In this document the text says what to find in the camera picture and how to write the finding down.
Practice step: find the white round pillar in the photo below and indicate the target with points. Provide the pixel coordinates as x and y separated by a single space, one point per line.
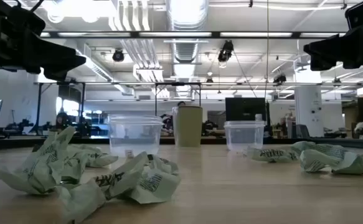
309 109

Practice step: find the beige mug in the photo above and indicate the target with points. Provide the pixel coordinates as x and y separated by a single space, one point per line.
188 127

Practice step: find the black ceiling spotlight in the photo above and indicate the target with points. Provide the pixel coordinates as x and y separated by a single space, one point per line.
225 51
118 56
280 79

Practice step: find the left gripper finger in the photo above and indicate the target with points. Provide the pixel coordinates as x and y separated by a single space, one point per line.
58 76
56 59

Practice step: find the black metal table frame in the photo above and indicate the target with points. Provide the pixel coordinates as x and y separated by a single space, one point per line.
13 142

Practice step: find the person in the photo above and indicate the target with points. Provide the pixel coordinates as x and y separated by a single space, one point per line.
181 103

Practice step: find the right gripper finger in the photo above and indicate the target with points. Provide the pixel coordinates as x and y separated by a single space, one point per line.
318 64
324 48

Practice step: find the large clear plastic bin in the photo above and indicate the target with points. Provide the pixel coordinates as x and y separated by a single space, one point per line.
134 133

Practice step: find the small clear plastic bin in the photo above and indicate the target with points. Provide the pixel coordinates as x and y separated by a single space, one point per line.
244 135

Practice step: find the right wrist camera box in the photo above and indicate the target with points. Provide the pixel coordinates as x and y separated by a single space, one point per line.
359 14

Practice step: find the black computer monitor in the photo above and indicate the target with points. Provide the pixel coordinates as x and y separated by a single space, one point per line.
245 109

